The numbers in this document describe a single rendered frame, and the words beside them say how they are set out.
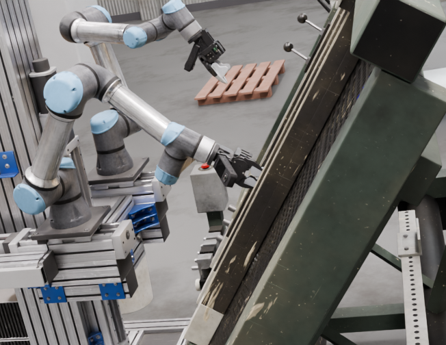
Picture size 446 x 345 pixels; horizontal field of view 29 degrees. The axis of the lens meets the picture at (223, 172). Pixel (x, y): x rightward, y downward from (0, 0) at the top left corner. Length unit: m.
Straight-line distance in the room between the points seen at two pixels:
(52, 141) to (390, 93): 1.69
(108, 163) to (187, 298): 1.37
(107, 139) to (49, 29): 6.08
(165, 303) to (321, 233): 3.34
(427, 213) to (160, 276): 1.98
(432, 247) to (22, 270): 1.43
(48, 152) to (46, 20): 6.69
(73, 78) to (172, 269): 2.48
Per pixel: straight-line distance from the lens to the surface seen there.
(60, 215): 3.02
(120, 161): 3.45
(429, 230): 3.26
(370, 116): 1.24
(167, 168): 2.58
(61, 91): 2.64
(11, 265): 3.08
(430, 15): 1.20
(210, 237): 3.37
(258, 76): 8.43
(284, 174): 2.14
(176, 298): 4.63
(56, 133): 2.74
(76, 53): 9.38
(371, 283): 4.46
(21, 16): 3.23
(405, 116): 1.24
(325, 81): 2.06
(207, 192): 3.60
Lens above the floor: 2.13
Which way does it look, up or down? 20 degrees down
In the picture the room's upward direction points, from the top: 11 degrees counter-clockwise
